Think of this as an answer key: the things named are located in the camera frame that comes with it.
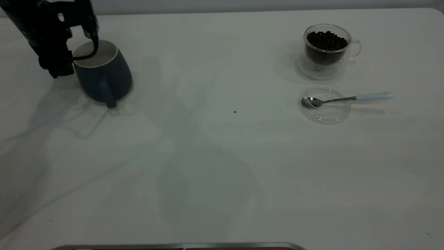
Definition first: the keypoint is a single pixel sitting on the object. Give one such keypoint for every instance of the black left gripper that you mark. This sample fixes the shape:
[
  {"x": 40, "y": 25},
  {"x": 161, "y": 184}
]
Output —
[{"x": 48, "y": 27}]

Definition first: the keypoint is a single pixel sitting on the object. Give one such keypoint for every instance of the dark grey ceramic mug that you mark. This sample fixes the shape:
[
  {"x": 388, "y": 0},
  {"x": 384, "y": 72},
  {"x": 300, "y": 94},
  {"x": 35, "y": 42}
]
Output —
[{"x": 114, "y": 80}]

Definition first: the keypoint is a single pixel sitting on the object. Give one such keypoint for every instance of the roasted coffee beans pile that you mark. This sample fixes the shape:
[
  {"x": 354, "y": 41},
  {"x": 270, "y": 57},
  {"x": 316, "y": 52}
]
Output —
[{"x": 326, "y": 41}]

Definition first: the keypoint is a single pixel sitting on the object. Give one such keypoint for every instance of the small clear glass dish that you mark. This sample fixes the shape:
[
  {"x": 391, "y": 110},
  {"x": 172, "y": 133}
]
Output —
[{"x": 329, "y": 115}]

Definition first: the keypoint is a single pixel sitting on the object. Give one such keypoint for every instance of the clear glass saucer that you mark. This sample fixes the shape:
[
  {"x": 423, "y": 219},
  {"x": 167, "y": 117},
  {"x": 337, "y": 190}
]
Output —
[{"x": 304, "y": 72}]

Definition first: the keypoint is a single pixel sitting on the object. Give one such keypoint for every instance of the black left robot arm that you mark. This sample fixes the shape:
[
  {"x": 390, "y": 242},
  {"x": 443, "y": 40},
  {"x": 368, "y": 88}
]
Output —
[{"x": 14, "y": 12}]

